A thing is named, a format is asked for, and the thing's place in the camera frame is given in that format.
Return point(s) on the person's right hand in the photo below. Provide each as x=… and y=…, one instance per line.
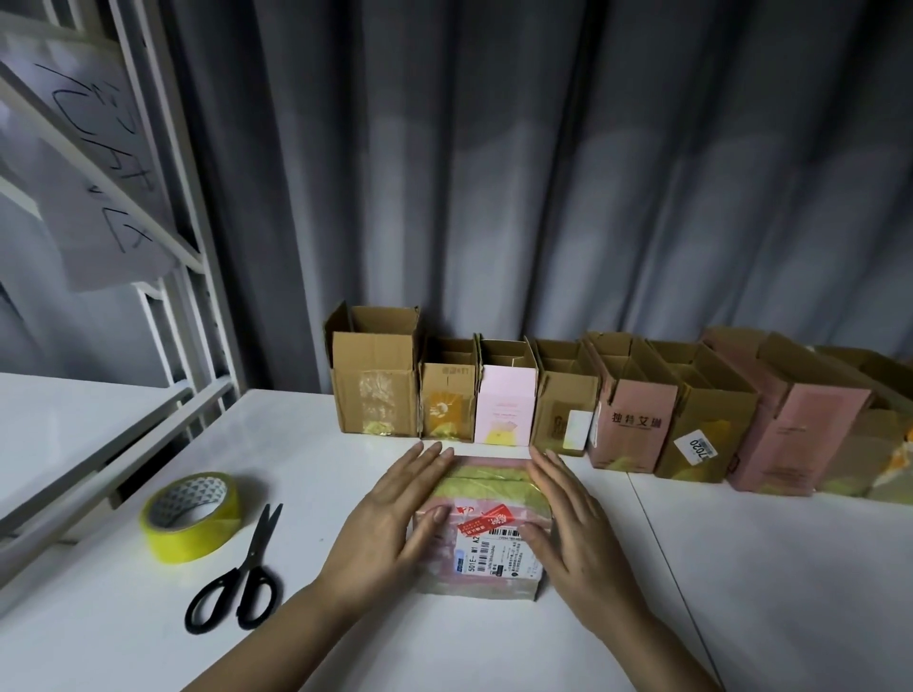
x=585, y=549

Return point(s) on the person's left hand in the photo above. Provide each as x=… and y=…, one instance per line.
x=378, y=539

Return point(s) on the pink green printed cardboard box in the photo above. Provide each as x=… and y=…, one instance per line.
x=492, y=549

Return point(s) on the pink lettered cardboard box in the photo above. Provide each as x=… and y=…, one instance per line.
x=635, y=421
x=792, y=428

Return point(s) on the black scissors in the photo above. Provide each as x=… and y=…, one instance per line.
x=236, y=585

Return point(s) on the brown box with white label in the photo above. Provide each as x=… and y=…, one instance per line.
x=564, y=399

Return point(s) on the taped brown cardboard box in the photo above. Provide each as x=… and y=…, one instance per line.
x=450, y=399

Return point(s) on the brown box with barcode label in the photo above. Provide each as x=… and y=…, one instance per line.
x=374, y=378

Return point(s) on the pink and yellow printed box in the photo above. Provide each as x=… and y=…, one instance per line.
x=507, y=407

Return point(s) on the yellow tape roll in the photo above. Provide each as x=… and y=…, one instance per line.
x=186, y=535

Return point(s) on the white metal shelf rack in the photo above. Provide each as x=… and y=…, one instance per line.
x=193, y=285

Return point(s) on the handwritten paper sheet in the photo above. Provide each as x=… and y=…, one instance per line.
x=107, y=243
x=86, y=121

